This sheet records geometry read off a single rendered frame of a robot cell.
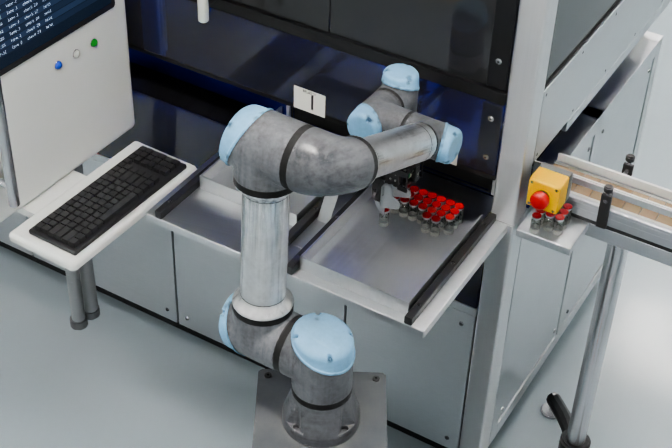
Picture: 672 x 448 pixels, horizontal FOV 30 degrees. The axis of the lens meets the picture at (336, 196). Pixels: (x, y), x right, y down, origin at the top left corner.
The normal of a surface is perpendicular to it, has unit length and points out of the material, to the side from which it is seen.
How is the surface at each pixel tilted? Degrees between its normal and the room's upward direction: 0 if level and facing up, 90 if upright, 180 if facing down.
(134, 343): 0
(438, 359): 90
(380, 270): 0
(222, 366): 0
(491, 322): 90
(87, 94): 90
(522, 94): 90
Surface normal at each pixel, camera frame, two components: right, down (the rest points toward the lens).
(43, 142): 0.84, 0.35
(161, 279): -0.51, 0.51
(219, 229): 0.03, -0.79
